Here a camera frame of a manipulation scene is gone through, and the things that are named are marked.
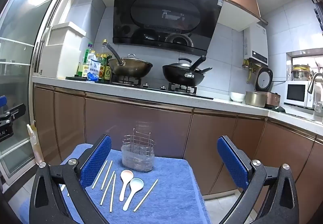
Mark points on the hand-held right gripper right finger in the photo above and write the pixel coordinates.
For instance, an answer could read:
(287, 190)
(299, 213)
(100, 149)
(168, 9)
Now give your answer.
(232, 163)

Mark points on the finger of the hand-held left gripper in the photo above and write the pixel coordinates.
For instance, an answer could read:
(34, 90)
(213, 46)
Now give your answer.
(15, 111)

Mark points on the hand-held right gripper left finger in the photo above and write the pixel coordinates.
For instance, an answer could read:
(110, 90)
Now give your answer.
(97, 161)

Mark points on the wooden chopstick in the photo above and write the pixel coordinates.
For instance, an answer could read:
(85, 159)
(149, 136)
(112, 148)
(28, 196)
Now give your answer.
(112, 192)
(106, 175)
(145, 195)
(99, 174)
(108, 187)

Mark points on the pink ceramic spoon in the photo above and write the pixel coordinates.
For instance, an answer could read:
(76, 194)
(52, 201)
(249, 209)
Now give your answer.
(124, 181)

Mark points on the light blue ceramic spoon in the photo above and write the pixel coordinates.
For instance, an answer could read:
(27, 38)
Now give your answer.
(135, 186)

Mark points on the brown lower kitchen cabinets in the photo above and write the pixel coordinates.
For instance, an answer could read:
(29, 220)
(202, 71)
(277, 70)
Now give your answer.
(141, 123)

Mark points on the blue towel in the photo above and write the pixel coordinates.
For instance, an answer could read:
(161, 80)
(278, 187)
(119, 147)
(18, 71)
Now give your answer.
(171, 188)

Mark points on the white bowl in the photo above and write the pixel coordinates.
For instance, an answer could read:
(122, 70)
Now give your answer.
(237, 97)

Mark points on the metal inner cooking pot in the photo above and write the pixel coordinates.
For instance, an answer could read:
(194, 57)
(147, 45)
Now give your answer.
(254, 99)

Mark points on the black kitchen scale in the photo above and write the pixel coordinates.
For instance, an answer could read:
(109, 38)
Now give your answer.
(75, 78)

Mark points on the glass sliding door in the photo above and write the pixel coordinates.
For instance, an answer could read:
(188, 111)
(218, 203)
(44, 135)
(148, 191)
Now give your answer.
(22, 37)

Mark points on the white box appliance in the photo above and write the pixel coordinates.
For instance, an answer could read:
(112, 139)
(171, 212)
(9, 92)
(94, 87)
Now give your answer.
(65, 52)

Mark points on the white and blue salt bag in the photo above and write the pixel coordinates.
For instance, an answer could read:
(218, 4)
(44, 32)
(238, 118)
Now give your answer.
(93, 70)

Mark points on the rice cooker with open lid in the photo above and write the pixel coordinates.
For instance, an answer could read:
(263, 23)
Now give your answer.
(263, 79)

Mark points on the dark bottle with yellow label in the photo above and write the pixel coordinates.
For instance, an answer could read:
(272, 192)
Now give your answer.
(108, 71)

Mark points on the black gas stove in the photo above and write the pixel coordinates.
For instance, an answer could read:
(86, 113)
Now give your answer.
(151, 88)

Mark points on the white microwave oven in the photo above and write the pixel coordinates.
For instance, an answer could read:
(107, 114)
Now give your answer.
(295, 93)

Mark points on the brass gas valve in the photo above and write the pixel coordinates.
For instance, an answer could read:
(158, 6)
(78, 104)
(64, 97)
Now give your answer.
(248, 69)

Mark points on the brass-coloured wok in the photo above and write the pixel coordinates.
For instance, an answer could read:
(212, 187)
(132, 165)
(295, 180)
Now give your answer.
(131, 69)

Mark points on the black wok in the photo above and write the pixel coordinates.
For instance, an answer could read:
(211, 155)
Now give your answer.
(179, 76)

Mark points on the tall yellow-capped glass bottle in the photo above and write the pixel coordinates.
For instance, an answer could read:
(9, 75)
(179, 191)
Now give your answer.
(104, 48)

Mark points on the glass wok lid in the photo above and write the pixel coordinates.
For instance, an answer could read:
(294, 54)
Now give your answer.
(133, 59)

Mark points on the steel pot on microwave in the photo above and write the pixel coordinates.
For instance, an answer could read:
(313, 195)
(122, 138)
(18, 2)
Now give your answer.
(300, 72)

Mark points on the metal kitchen faucet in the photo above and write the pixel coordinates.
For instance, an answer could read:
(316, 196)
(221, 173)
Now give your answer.
(314, 80)

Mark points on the white water heater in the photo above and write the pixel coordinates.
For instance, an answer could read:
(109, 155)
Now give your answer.
(257, 42)

